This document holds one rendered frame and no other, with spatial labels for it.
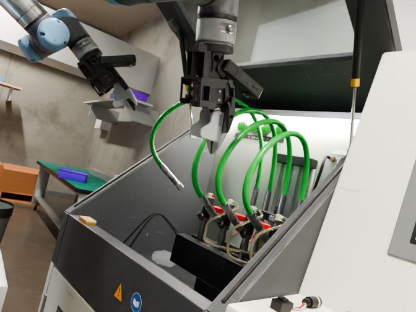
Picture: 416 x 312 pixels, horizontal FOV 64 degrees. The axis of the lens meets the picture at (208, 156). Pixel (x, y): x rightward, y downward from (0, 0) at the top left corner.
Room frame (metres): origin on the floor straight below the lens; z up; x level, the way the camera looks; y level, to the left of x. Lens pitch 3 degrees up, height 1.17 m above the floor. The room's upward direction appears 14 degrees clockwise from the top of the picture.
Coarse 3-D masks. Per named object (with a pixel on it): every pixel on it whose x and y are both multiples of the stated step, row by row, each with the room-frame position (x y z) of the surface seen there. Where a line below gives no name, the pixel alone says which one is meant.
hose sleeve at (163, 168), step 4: (164, 164) 1.00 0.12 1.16; (160, 168) 1.00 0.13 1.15; (164, 168) 1.00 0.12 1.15; (164, 172) 1.00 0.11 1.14; (168, 172) 1.00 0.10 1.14; (168, 176) 1.01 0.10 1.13; (172, 176) 1.01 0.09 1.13; (172, 180) 1.01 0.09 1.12; (176, 180) 1.01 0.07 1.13; (176, 184) 1.01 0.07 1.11
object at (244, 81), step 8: (224, 64) 0.64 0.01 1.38; (232, 64) 0.63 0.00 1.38; (224, 72) 0.64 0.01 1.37; (232, 72) 0.64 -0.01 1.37; (240, 72) 0.65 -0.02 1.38; (240, 80) 0.65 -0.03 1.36; (248, 80) 0.66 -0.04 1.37; (240, 88) 0.68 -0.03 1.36; (248, 88) 0.67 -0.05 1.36; (256, 88) 0.68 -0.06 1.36; (248, 96) 0.69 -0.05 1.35; (256, 96) 0.69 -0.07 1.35
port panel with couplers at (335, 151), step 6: (330, 144) 1.03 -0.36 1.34; (336, 144) 1.02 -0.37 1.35; (342, 144) 1.00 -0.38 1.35; (348, 144) 0.99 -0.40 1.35; (330, 150) 1.03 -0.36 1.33; (336, 150) 1.01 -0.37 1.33; (342, 150) 1.00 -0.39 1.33; (330, 156) 0.99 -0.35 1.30; (336, 156) 1.01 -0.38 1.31; (342, 156) 1.00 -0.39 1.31; (330, 162) 1.02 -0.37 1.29; (336, 162) 1.01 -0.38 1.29; (324, 168) 1.03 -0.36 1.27; (330, 168) 1.02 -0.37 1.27; (324, 174) 1.03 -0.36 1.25
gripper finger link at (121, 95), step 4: (116, 84) 1.03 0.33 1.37; (116, 88) 1.03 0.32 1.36; (120, 88) 1.03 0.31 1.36; (116, 92) 1.02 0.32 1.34; (120, 92) 1.03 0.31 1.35; (124, 92) 1.03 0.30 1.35; (128, 92) 1.02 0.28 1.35; (116, 96) 1.02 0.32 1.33; (120, 96) 1.02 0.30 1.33; (124, 96) 1.02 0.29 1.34; (128, 96) 1.02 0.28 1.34; (132, 96) 1.03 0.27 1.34; (116, 100) 1.02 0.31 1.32; (120, 100) 1.02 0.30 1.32; (132, 100) 1.03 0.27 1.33; (136, 100) 1.04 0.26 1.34; (136, 104) 1.04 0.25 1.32
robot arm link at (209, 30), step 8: (200, 24) 0.60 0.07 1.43; (208, 24) 0.59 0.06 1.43; (216, 24) 0.59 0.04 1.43; (224, 24) 0.59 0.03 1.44; (232, 24) 0.60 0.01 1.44; (200, 32) 0.60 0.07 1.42; (208, 32) 0.59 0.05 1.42; (216, 32) 0.59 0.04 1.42; (224, 32) 0.59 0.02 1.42; (232, 32) 0.61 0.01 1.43; (200, 40) 0.61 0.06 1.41; (208, 40) 0.60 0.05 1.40; (216, 40) 0.59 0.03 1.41; (224, 40) 0.60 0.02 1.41; (232, 40) 0.61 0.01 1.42
